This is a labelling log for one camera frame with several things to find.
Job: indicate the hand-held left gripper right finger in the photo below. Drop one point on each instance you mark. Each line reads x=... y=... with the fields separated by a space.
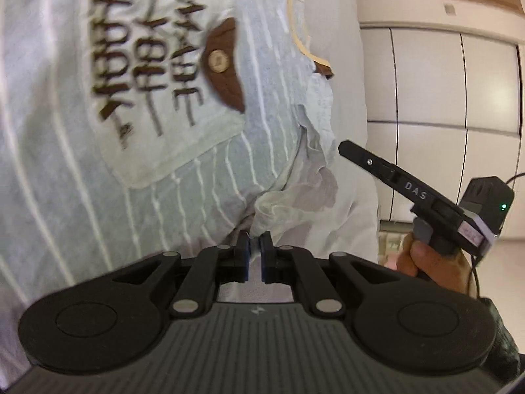
x=265 y=256

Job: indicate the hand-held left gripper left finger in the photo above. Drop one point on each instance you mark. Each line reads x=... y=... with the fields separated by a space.
x=246 y=256

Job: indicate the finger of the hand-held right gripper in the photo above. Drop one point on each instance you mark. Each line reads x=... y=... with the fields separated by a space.
x=365 y=158

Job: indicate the pale green striped shirt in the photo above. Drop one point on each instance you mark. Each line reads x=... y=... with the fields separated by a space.
x=172 y=180

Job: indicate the person's right hand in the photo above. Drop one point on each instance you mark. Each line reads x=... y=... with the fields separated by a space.
x=443 y=269

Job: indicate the white bed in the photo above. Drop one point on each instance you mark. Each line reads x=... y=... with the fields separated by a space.
x=352 y=90

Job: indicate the white wardrobe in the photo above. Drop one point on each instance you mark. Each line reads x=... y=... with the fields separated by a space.
x=430 y=90

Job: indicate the white wall switch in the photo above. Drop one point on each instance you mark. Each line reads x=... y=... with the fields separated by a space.
x=449 y=9

